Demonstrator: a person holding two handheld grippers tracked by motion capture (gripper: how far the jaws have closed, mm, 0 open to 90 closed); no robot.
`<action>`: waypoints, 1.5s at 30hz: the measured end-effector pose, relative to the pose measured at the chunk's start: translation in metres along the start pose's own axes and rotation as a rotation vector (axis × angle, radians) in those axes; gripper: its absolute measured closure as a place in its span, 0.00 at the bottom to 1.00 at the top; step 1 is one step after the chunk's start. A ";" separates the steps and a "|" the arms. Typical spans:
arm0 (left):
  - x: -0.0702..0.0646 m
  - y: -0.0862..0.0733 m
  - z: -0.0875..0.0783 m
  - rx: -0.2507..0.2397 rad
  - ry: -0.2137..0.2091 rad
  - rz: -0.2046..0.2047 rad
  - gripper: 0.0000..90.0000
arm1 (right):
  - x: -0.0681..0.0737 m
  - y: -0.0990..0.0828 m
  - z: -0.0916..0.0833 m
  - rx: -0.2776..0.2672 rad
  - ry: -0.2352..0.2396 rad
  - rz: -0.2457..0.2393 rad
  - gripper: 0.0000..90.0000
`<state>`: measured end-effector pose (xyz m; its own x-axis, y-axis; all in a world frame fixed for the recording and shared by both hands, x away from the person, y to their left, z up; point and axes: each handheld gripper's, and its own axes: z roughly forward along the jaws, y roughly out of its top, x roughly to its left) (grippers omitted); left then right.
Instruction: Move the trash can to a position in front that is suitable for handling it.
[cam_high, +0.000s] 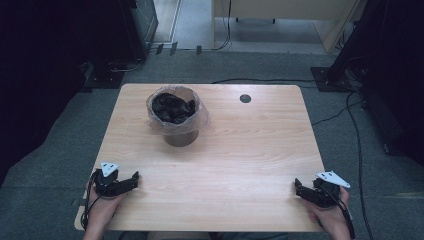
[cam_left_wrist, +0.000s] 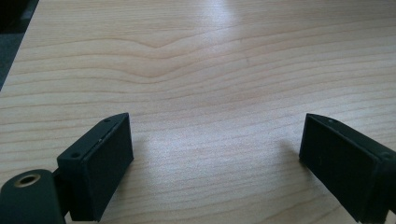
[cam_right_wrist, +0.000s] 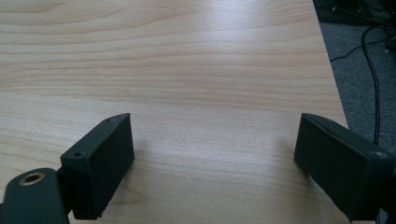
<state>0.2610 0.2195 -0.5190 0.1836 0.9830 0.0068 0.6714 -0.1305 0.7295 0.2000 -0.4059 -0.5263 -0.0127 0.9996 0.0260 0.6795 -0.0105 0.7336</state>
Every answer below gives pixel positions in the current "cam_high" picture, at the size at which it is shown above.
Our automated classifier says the black cabinet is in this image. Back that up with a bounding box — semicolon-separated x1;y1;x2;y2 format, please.
118;0;160;63

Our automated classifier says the black hanging cable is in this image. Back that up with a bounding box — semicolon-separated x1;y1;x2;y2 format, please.
214;0;233;52

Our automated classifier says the white floor cable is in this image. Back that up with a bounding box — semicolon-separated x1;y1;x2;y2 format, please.
108;58;146;74

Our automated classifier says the dark crumpled waste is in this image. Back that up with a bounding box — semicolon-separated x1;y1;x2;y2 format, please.
151;92;197;125

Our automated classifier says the clear plastic bin bag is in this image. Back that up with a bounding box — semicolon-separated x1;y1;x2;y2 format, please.
145;85;211;136

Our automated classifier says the black metal stand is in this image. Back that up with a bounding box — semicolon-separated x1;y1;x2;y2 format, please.
326;0;389;84

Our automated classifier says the right hand-held gripper black cable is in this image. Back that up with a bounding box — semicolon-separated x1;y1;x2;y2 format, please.
318;185;356;240

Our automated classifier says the black stand base plate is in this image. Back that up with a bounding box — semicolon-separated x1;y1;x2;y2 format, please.
79;61;126;94
310;66;359;93

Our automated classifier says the small brown trash bin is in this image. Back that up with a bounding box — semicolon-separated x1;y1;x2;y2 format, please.
161;127;200;148

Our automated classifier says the left hand-held gripper black cable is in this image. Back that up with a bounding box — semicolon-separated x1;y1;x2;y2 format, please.
80;169;103;232

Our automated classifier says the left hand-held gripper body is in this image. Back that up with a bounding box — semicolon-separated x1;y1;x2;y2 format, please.
92;161;125;198

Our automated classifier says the hand-held gripper black cable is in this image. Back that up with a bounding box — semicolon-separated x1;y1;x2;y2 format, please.
318;185;356;240
80;169;103;232

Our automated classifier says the black floor cable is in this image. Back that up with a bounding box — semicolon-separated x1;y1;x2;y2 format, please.
311;99;364;127
345;90;375;240

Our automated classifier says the person's left hand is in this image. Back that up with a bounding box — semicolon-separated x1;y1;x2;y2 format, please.
85;181;129;232

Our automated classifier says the person's right hand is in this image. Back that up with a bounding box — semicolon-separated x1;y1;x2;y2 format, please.
302;185;352;235

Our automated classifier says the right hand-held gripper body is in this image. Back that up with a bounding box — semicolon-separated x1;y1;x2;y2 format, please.
311;170;352;210

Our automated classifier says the black curtain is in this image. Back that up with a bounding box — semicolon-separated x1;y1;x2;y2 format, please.
0;0;101;188

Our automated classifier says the light wooden furniture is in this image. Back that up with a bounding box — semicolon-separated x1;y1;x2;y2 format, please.
211;0;368;54

